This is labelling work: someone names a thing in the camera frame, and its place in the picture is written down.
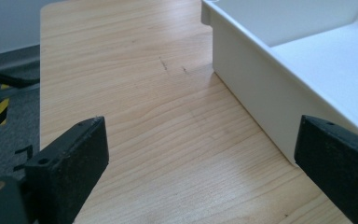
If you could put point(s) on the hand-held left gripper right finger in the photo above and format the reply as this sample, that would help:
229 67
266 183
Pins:
338 165

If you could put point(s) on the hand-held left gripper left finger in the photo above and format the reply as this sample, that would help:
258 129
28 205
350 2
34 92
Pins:
70 168

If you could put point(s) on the yellow black striped tape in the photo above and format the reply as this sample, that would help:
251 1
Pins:
2 107

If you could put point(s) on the white plastic tray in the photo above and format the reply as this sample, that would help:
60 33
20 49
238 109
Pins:
292 62

